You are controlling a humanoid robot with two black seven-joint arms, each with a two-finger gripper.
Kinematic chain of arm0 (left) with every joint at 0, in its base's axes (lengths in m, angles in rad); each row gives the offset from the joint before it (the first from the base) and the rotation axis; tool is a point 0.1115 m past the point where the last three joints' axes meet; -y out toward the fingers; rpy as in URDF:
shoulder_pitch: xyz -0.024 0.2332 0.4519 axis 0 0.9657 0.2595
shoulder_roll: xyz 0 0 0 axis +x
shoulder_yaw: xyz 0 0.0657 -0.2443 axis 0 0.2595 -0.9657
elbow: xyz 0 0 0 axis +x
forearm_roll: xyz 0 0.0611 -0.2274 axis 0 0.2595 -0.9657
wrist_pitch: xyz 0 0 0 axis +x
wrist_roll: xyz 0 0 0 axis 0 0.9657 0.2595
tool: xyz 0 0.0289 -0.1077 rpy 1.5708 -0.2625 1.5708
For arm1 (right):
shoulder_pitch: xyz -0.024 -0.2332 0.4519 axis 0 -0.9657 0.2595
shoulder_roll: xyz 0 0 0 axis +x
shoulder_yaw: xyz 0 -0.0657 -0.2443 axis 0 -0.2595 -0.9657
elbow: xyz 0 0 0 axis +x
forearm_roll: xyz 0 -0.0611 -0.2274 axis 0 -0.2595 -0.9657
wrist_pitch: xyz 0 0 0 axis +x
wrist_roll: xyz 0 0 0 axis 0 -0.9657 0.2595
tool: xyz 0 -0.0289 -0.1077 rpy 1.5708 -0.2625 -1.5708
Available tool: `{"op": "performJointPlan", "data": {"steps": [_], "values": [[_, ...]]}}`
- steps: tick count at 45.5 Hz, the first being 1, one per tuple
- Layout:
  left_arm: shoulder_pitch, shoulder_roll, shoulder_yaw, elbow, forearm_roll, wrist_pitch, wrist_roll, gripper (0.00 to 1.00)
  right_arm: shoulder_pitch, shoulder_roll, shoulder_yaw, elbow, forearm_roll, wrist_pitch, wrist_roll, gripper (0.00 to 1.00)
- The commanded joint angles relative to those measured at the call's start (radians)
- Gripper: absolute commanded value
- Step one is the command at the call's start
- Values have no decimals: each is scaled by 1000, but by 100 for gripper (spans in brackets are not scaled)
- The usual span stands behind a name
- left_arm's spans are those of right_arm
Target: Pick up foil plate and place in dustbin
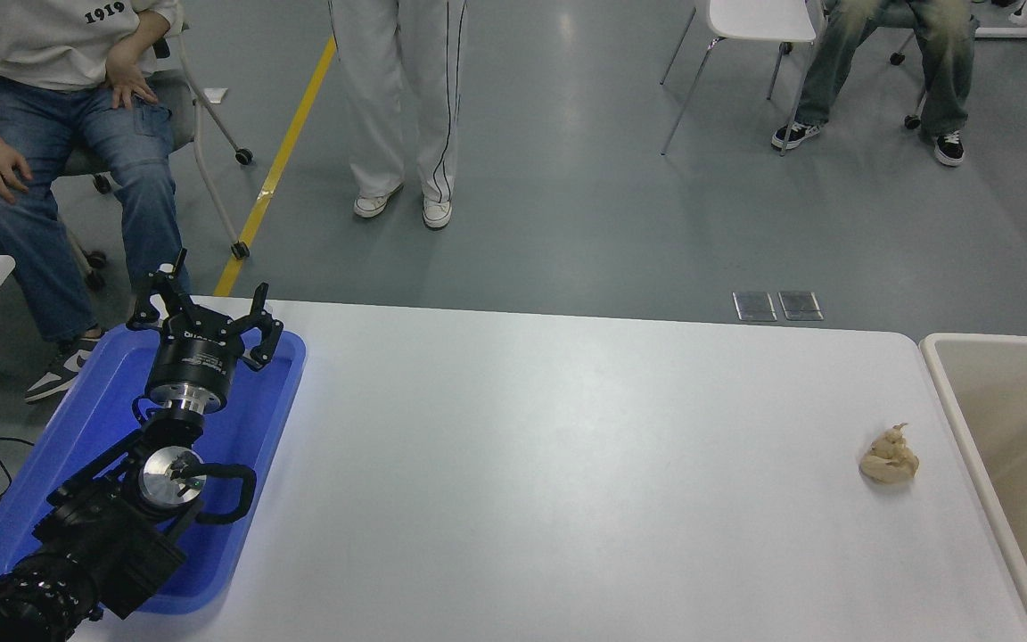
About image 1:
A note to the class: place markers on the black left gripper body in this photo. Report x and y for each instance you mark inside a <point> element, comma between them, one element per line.
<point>197,361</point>

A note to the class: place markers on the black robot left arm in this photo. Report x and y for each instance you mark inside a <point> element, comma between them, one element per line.
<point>112,535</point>

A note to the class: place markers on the person's left forearm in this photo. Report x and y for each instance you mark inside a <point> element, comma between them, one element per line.
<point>143,31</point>

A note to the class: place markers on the person's left hand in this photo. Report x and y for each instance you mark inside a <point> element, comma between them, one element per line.
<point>130,80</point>

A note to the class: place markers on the blue plastic tray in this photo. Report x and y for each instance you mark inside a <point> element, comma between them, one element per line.
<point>94,410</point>

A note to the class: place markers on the white paper scrap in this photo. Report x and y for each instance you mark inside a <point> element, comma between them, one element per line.
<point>215,94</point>

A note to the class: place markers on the standing person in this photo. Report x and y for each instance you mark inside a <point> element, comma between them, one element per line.
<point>398,89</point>

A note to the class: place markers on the metal floor socket cover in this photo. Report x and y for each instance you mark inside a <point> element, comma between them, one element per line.
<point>754,307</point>
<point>801,306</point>

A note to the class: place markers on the white chair with metal legs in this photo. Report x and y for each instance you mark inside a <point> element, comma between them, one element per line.
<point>759,20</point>

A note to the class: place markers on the crumpled tan paper ball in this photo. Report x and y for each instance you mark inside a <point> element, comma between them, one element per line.
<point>888,462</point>

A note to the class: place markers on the white rolling chair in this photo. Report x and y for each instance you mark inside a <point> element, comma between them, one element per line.
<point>911,121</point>

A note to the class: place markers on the seated person with black shoes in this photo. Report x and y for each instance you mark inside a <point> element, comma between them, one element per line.
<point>946,71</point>

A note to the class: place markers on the large pale bin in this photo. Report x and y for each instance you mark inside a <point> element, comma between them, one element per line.
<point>1013,419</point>

